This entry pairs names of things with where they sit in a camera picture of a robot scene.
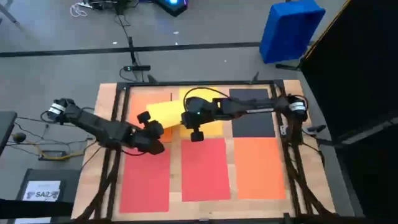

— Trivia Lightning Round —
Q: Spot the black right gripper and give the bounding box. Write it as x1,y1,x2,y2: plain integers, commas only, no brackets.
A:
182,97,218,142

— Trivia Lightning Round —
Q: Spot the black device blue light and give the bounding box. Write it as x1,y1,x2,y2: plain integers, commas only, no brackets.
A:
152,0,189,17

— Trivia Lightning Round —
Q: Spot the orange paper sheet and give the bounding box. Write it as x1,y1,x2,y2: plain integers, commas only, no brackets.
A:
233,137,287,200
129,91,173,143

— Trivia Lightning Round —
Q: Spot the black floor cable strip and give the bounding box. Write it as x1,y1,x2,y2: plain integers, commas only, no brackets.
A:
0,42,262,58

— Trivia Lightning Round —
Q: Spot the black partition panel yellow edge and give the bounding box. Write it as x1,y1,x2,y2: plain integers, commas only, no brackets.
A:
300,0,398,218

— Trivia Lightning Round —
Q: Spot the red paper sheet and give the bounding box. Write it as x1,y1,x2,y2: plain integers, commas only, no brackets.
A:
181,138,231,202
119,147,171,214

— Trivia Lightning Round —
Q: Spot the black round object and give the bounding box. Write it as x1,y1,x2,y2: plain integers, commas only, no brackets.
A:
12,132,27,144

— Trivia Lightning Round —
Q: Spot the black horizontal bar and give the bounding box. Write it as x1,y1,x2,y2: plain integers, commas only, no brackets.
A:
0,198,74,218

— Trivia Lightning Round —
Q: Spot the black electronics pile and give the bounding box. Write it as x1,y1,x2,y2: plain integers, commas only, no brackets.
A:
88,0,131,15

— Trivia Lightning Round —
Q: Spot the white coiled cable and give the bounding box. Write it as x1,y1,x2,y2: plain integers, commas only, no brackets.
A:
70,1,93,18

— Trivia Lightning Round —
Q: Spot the black power strip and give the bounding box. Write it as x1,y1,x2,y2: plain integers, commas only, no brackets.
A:
123,64,152,72

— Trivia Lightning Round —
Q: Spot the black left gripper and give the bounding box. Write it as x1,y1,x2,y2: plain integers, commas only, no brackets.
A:
132,111,165,156

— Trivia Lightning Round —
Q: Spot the black floor cable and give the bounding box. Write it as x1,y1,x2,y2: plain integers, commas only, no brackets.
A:
116,14,137,65

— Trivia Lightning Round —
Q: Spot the black paper sheet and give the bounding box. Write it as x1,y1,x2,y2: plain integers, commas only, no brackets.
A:
229,88,277,138

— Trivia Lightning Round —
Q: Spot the yellow floor cable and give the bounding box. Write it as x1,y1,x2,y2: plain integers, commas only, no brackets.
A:
24,139,100,161

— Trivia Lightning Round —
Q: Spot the black case white label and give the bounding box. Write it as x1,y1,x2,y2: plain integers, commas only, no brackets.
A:
17,169,81,205

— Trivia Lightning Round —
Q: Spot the black floor outlet box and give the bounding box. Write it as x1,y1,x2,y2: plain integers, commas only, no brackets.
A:
39,149,68,162

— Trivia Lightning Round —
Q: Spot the black metal table frame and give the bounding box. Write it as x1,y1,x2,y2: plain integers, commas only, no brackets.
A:
74,79,336,223

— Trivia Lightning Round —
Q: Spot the black desk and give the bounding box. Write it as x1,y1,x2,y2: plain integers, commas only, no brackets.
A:
0,111,18,155

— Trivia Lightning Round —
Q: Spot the small black clamp mount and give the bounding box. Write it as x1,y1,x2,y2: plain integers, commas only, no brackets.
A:
306,124,327,134

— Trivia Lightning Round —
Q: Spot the blue plastic bin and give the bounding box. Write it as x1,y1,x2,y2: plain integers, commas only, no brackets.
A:
259,0,326,65

